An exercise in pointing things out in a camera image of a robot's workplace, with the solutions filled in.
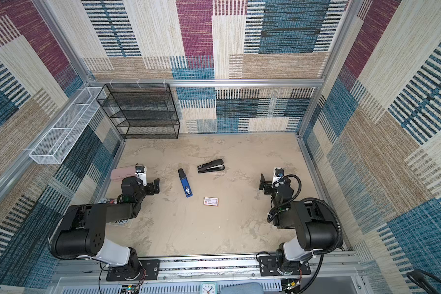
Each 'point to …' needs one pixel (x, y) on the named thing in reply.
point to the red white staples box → (212, 201)
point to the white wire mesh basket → (54, 148)
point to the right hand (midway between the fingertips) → (272, 175)
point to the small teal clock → (208, 288)
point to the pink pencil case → (120, 173)
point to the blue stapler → (185, 182)
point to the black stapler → (214, 166)
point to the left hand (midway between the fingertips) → (149, 176)
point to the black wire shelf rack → (141, 111)
